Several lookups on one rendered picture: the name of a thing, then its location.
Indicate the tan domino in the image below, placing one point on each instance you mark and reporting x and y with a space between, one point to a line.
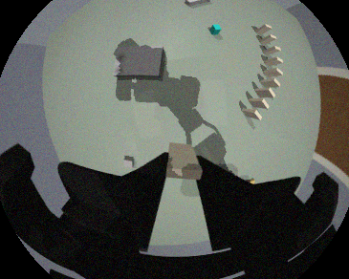
270 83
251 113
272 50
268 39
273 61
263 29
266 92
259 103
272 72
183 163

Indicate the teal block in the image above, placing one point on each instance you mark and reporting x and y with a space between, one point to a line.
215 29

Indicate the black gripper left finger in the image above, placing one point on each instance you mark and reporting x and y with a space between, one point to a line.
135 195

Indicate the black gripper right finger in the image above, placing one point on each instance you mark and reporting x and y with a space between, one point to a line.
230 203

